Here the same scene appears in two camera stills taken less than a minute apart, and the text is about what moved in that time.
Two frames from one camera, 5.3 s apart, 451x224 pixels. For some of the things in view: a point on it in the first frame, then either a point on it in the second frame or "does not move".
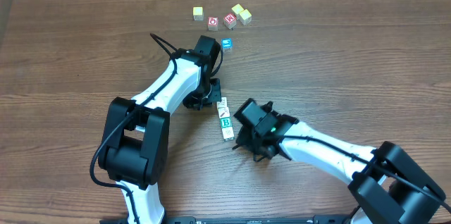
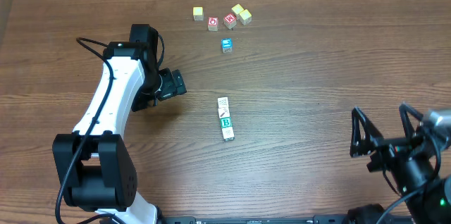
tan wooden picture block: (223, 112) does not move
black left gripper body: (205, 94) -> (168, 87)
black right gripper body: (249, 138) -> (387, 155)
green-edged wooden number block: (226, 122) does not move
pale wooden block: (223, 103) does not move
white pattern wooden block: (227, 133) does not move
